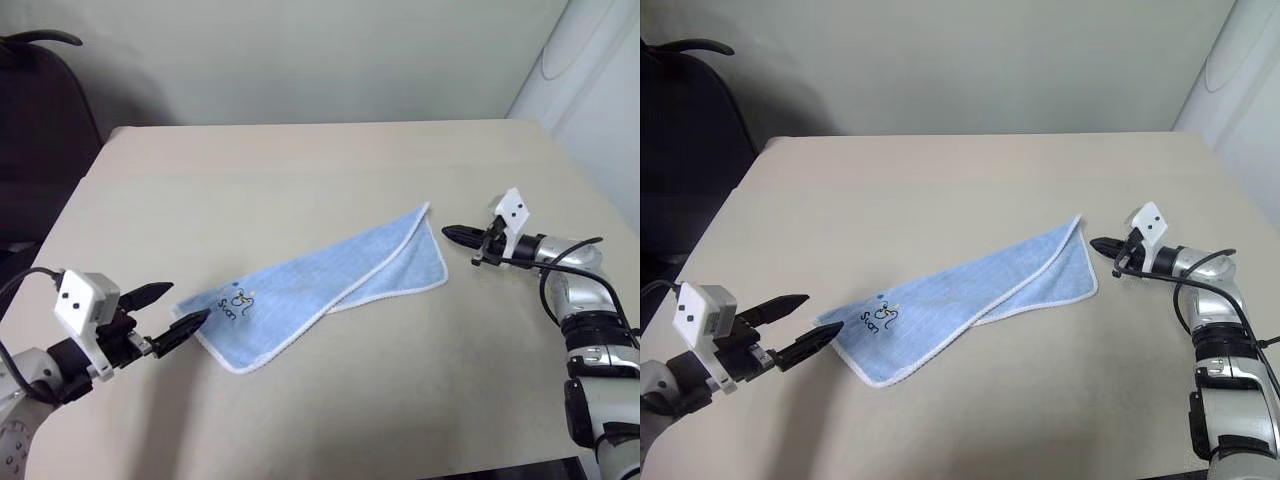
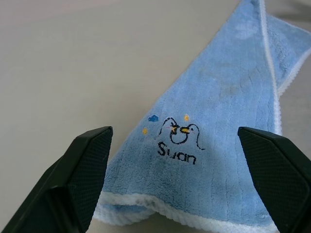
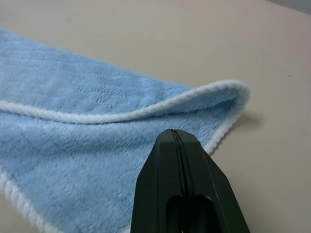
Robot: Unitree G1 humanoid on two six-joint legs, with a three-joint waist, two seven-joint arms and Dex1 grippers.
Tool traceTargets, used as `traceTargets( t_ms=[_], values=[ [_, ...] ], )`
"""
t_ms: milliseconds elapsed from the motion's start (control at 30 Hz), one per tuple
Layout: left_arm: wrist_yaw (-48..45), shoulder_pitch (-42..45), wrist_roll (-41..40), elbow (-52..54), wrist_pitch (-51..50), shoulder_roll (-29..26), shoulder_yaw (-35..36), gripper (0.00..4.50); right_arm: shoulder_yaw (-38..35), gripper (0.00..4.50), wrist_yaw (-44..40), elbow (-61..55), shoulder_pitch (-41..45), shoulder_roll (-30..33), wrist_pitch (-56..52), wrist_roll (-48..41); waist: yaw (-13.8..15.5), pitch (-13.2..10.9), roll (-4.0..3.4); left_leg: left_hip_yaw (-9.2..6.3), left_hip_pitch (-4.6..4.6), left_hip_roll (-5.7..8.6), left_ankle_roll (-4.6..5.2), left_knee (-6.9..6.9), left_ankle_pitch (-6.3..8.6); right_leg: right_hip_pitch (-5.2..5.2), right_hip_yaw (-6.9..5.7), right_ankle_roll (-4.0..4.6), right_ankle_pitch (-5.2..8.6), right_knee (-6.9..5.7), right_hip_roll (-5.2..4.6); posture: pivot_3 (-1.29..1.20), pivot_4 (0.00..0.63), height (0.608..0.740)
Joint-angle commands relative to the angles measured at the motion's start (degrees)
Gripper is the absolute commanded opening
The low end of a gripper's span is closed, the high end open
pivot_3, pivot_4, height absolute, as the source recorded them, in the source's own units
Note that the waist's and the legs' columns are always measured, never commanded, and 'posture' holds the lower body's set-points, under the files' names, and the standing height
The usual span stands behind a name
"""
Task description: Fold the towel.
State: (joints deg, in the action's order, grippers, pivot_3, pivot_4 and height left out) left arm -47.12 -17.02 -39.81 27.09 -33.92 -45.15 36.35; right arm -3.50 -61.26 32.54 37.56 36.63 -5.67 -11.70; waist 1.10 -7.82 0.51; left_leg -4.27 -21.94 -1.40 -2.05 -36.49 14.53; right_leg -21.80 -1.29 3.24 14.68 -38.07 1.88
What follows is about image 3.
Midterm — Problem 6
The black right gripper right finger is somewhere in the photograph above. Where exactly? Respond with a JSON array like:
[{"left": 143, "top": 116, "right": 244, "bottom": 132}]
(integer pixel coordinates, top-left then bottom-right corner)
[{"left": 173, "top": 130, "right": 248, "bottom": 233}]

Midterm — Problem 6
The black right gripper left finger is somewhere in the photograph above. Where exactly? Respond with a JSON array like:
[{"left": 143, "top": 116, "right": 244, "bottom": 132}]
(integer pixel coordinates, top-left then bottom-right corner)
[{"left": 130, "top": 129, "right": 187, "bottom": 233}]

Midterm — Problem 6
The light blue fluffy towel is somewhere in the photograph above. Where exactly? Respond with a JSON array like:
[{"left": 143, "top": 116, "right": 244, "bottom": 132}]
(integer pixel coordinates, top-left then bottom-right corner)
[{"left": 0, "top": 29, "right": 251, "bottom": 233}]

